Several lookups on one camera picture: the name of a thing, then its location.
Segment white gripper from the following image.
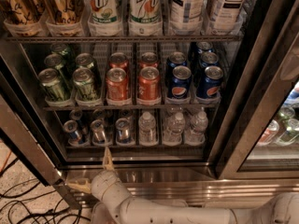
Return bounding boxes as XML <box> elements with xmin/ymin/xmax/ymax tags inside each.
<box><xmin>66</xmin><ymin>147</ymin><xmax>122</xmax><ymax>201</ymax></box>

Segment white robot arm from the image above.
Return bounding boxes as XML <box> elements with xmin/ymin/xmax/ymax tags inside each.
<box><xmin>67</xmin><ymin>148</ymin><xmax>299</xmax><ymax>224</ymax></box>

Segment open fridge door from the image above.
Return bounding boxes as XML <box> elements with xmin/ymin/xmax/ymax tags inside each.
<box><xmin>0</xmin><ymin>49</ymin><xmax>84</xmax><ymax>209</ymax></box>

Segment front left green can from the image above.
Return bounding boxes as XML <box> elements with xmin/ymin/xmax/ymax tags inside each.
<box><xmin>38</xmin><ymin>68</ymin><xmax>70</xmax><ymax>102</ymax></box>

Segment green can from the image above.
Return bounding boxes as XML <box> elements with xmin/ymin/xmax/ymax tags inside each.
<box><xmin>73</xmin><ymin>67</ymin><xmax>99</xmax><ymax>101</ymax></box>
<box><xmin>44</xmin><ymin>53</ymin><xmax>72</xmax><ymax>90</ymax></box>
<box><xmin>50</xmin><ymin>43</ymin><xmax>75</xmax><ymax>64</ymax></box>
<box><xmin>38</xmin><ymin>68</ymin><xmax>70</xmax><ymax>102</ymax></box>
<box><xmin>76</xmin><ymin>53</ymin><xmax>100</xmax><ymax>78</ymax></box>

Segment front left orange can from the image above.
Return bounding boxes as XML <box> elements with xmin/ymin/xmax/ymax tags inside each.
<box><xmin>106</xmin><ymin>68</ymin><xmax>128</xmax><ymax>101</ymax></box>

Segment orange can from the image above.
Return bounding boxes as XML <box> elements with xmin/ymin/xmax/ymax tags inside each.
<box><xmin>138</xmin><ymin>52</ymin><xmax>159</xmax><ymax>68</ymax></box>
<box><xmin>138</xmin><ymin>66</ymin><xmax>160</xmax><ymax>101</ymax></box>
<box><xmin>106</xmin><ymin>68</ymin><xmax>128</xmax><ymax>101</ymax></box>
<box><xmin>108</xmin><ymin>52</ymin><xmax>129</xmax><ymax>72</ymax></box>

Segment front right green can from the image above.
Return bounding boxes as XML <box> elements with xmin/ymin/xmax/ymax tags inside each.
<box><xmin>73</xmin><ymin>67</ymin><xmax>99</xmax><ymax>101</ymax></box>

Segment front right orange can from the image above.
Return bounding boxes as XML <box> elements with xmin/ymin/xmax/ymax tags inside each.
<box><xmin>138</xmin><ymin>66</ymin><xmax>160</xmax><ymax>101</ymax></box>

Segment rear right green can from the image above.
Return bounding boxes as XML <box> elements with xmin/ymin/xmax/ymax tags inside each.
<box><xmin>76</xmin><ymin>53</ymin><xmax>100</xmax><ymax>78</ymax></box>

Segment rear left orange can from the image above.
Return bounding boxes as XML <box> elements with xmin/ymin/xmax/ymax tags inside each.
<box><xmin>108</xmin><ymin>52</ymin><xmax>129</xmax><ymax>72</ymax></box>

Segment middle left green can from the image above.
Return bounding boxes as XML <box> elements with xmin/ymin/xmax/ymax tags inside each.
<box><xmin>44</xmin><ymin>53</ymin><xmax>72</xmax><ymax>90</ymax></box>

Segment front left pepsi can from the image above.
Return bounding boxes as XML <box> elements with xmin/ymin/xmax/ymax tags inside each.
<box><xmin>167</xmin><ymin>65</ymin><xmax>192</xmax><ymax>99</ymax></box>

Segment pepsi can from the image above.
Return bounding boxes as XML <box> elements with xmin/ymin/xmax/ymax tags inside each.
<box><xmin>196</xmin><ymin>65</ymin><xmax>223</xmax><ymax>99</ymax></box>
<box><xmin>189</xmin><ymin>41</ymin><xmax>214</xmax><ymax>62</ymax></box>
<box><xmin>165</xmin><ymin>51</ymin><xmax>187</xmax><ymax>85</ymax></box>
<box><xmin>167</xmin><ymin>65</ymin><xmax>192</xmax><ymax>99</ymax></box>
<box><xmin>195</xmin><ymin>51</ymin><xmax>219</xmax><ymax>77</ymax></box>

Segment rear left green can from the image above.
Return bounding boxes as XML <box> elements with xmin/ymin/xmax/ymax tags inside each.
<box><xmin>50</xmin><ymin>43</ymin><xmax>75</xmax><ymax>64</ymax></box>

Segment rear right orange can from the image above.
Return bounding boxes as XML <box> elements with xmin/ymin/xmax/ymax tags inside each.
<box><xmin>138</xmin><ymin>52</ymin><xmax>159</xmax><ymax>68</ymax></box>

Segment rear left pepsi can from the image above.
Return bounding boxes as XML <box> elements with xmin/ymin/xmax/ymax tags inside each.
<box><xmin>165</xmin><ymin>51</ymin><xmax>187</xmax><ymax>85</ymax></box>

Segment front right pepsi can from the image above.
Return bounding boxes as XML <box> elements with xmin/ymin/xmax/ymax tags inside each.
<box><xmin>196</xmin><ymin>65</ymin><xmax>223</xmax><ymax>99</ymax></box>

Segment middle right pepsi can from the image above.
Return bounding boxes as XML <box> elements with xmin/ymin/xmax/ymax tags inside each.
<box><xmin>195</xmin><ymin>51</ymin><xmax>219</xmax><ymax>77</ymax></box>

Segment left 7up can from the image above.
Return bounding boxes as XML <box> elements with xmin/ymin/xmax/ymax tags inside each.
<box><xmin>89</xmin><ymin>0</ymin><xmax>120</xmax><ymax>24</ymax></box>

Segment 7up can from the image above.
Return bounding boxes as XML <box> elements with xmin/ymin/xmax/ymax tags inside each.
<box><xmin>129</xmin><ymin>0</ymin><xmax>160</xmax><ymax>23</ymax></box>
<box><xmin>89</xmin><ymin>0</ymin><xmax>120</xmax><ymax>24</ymax></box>

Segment rear right pepsi can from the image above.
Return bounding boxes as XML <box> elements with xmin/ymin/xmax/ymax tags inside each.
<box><xmin>189</xmin><ymin>41</ymin><xmax>214</xmax><ymax>62</ymax></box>

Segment right lacroix can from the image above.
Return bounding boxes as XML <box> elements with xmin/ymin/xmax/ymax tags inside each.
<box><xmin>44</xmin><ymin>0</ymin><xmax>84</xmax><ymax>25</ymax></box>

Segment lacroix can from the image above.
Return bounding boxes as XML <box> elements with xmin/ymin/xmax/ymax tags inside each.
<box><xmin>0</xmin><ymin>0</ymin><xmax>40</xmax><ymax>25</ymax></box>
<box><xmin>44</xmin><ymin>0</ymin><xmax>84</xmax><ymax>25</ymax></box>

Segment right 7up can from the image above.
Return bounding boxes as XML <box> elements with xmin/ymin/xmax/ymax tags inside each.
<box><xmin>129</xmin><ymin>0</ymin><xmax>160</xmax><ymax>23</ymax></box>

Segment left lacroix can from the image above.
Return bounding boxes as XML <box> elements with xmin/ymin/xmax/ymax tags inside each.
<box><xmin>0</xmin><ymin>0</ymin><xmax>40</xmax><ymax>25</ymax></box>

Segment red can right fridge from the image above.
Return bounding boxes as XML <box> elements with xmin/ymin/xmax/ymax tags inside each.
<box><xmin>257</xmin><ymin>119</ymin><xmax>279</xmax><ymax>146</ymax></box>

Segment green can right fridge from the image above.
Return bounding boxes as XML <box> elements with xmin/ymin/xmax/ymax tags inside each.
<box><xmin>276</xmin><ymin>106</ymin><xmax>299</xmax><ymax>146</ymax></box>

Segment left clear plastic bin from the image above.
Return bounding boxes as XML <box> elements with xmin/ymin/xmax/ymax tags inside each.
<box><xmin>91</xmin><ymin>203</ymin><xmax>109</xmax><ymax>224</ymax></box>

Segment left water bottle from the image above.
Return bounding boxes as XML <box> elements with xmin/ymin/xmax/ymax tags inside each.
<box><xmin>138</xmin><ymin>111</ymin><xmax>157</xmax><ymax>146</ymax></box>

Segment water bottle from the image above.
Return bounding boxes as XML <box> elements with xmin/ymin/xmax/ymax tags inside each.
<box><xmin>163</xmin><ymin>112</ymin><xmax>185</xmax><ymax>146</ymax></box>
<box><xmin>138</xmin><ymin>111</ymin><xmax>157</xmax><ymax>146</ymax></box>
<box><xmin>184</xmin><ymin>111</ymin><xmax>208</xmax><ymax>146</ymax></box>

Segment middle water bottle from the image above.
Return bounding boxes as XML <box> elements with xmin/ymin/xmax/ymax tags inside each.
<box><xmin>163</xmin><ymin>112</ymin><xmax>185</xmax><ymax>146</ymax></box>

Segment right water bottle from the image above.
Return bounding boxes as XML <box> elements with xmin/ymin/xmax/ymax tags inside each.
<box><xmin>184</xmin><ymin>111</ymin><xmax>208</xmax><ymax>146</ymax></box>

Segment left teas tea bottle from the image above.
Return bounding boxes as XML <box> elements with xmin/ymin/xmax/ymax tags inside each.
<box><xmin>170</xmin><ymin>0</ymin><xmax>204</xmax><ymax>23</ymax></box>

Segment teas tea bottle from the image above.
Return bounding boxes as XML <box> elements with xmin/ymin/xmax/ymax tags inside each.
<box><xmin>170</xmin><ymin>0</ymin><xmax>204</xmax><ymax>23</ymax></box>
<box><xmin>207</xmin><ymin>0</ymin><xmax>245</xmax><ymax>24</ymax></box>

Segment right teas tea bottle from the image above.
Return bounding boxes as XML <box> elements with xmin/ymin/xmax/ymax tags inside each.
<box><xmin>207</xmin><ymin>0</ymin><xmax>245</xmax><ymax>24</ymax></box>

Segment black floor cables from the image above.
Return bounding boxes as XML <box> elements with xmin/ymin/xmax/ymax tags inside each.
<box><xmin>0</xmin><ymin>156</ymin><xmax>92</xmax><ymax>224</ymax></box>

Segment orange floor cable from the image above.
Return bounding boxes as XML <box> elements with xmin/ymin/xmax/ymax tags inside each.
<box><xmin>0</xmin><ymin>148</ymin><xmax>13</xmax><ymax>174</ymax></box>

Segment middle wire shelf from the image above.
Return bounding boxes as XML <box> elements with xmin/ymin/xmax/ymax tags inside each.
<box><xmin>43</xmin><ymin>104</ymin><xmax>218</xmax><ymax>111</ymax></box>

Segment wire shelf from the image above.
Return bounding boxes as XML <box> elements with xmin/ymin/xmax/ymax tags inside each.
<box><xmin>43</xmin><ymin>104</ymin><xmax>218</xmax><ymax>111</ymax></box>
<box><xmin>5</xmin><ymin>35</ymin><xmax>243</xmax><ymax>44</ymax></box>

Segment top wire shelf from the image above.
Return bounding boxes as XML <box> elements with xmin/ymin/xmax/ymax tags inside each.
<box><xmin>5</xmin><ymin>35</ymin><xmax>243</xmax><ymax>44</ymax></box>

